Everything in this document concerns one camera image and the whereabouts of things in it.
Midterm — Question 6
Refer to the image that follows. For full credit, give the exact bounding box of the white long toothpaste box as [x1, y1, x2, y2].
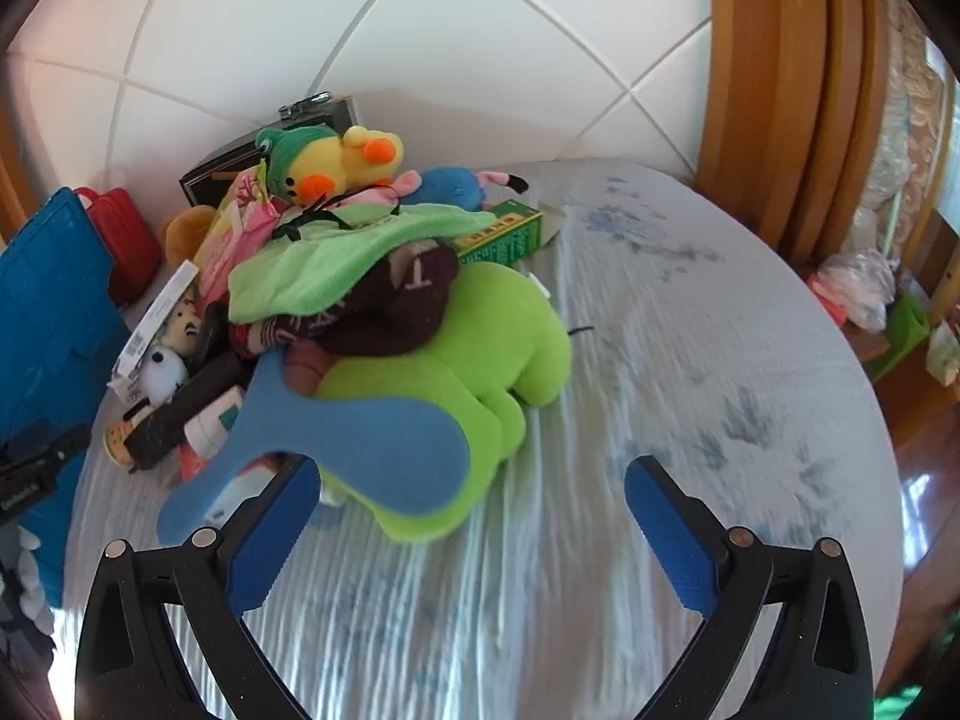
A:
[110, 260, 199, 390]

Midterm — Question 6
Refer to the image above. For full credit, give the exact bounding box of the blue plastic storage crate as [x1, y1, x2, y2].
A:
[2, 188, 128, 608]

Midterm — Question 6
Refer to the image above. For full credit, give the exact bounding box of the black folded umbrella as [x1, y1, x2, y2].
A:
[124, 351, 244, 472]

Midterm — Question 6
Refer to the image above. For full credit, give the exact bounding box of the red plastic basket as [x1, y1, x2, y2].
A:
[75, 187, 163, 307]

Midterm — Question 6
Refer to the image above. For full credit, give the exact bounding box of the brown teddy bear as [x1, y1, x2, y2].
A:
[161, 205, 217, 268]

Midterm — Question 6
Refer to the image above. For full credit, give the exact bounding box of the pink green gift bag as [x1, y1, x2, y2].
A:
[194, 161, 288, 309]

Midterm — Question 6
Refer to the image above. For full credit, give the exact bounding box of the black box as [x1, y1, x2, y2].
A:
[179, 93, 358, 208]

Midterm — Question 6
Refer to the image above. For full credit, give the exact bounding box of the green cloth hat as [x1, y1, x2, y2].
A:
[228, 203, 496, 325]

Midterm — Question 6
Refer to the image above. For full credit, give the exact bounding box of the lime green blue-eared plush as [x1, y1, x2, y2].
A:
[156, 262, 571, 544]

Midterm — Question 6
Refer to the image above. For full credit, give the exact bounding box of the yellow duck green hat plush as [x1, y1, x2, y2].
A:
[257, 125, 404, 206]

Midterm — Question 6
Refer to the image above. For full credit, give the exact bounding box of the dark brown knit cloth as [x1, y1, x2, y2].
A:
[231, 241, 459, 358]

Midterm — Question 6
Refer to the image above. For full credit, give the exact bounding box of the metal clip on box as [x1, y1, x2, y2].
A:
[278, 91, 332, 121]

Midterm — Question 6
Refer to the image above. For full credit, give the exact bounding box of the green small box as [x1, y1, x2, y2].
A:
[449, 200, 566, 266]

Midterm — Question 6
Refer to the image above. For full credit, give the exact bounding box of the wooden door frame right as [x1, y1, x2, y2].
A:
[695, 0, 890, 268]

